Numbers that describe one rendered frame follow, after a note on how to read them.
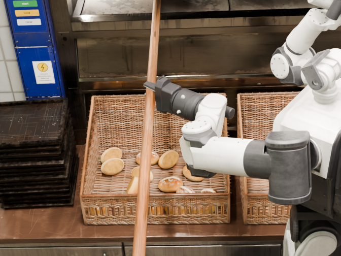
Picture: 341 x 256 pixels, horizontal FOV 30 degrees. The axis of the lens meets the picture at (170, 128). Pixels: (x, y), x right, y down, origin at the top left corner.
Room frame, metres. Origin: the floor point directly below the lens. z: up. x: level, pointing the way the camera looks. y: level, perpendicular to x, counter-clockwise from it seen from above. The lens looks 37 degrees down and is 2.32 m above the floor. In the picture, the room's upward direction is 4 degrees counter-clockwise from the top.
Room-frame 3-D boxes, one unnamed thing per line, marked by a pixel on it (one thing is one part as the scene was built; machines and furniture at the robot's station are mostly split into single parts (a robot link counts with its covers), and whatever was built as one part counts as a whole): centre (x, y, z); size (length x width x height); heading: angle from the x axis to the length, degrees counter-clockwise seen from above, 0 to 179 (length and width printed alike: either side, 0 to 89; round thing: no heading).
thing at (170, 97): (1.61, -0.02, 1.19); 0.12 x 0.10 x 0.13; 50
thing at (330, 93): (1.28, -0.39, 1.47); 0.10 x 0.07 x 0.09; 141
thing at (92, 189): (1.92, 0.06, 0.72); 0.56 x 0.49 x 0.28; 86
